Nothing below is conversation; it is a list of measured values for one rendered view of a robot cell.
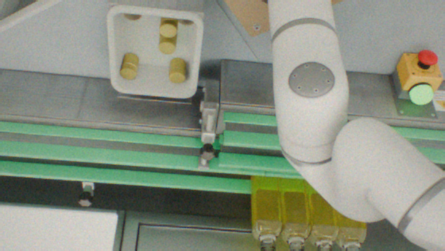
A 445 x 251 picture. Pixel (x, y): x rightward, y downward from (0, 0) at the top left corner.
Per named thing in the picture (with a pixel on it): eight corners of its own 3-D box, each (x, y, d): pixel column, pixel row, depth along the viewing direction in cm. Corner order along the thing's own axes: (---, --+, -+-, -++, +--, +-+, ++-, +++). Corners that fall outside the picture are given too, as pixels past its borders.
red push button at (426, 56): (415, 72, 109) (422, 60, 106) (411, 59, 111) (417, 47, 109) (434, 75, 109) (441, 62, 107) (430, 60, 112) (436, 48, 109)
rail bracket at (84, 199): (88, 164, 125) (77, 215, 117) (86, 148, 120) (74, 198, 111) (105, 166, 125) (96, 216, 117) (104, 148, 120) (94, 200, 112)
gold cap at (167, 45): (160, 25, 105) (157, 40, 103) (177, 27, 106) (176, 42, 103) (160, 39, 108) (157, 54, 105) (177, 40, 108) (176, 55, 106)
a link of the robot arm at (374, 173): (462, 161, 59) (435, 222, 72) (314, 44, 71) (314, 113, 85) (399, 212, 57) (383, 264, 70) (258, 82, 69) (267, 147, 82)
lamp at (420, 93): (404, 95, 112) (408, 106, 110) (413, 80, 109) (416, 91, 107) (426, 98, 112) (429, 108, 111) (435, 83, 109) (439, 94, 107)
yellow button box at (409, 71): (390, 74, 118) (396, 98, 113) (404, 48, 112) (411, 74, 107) (421, 76, 118) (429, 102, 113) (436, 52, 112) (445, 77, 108)
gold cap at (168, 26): (160, 7, 102) (159, 22, 99) (179, 9, 102) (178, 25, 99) (160, 21, 105) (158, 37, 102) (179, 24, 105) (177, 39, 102)
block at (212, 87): (199, 107, 118) (198, 132, 113) (203, 78, 110) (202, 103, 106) (215, 109, 118) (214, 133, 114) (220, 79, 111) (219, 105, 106)
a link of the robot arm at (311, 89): (339, 9, 72) (356, 104, 63) (335, 71, 83) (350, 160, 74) (268, 17, 74) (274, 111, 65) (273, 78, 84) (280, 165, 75)
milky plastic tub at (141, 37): (117, 63, 116) (111, 92, 110) (112, -25, 98) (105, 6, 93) (197, 71, 117) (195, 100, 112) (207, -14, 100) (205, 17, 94)
